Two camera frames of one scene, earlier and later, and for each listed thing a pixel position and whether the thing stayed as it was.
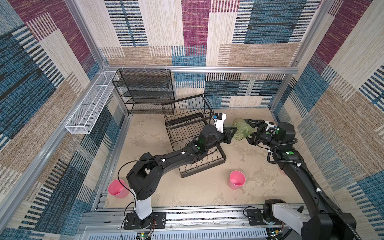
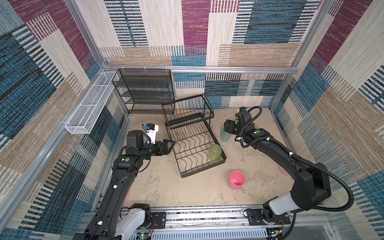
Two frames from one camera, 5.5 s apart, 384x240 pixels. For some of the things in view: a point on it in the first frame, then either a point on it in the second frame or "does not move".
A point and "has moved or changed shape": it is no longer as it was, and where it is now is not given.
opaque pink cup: [236, 179] does not move
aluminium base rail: [183, 222] does not move
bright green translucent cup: [243, 130] has moved or changed shape
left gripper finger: [228, 133] → [168, 145]
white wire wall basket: [83, 119] does not move
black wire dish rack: [184, 118] does not move
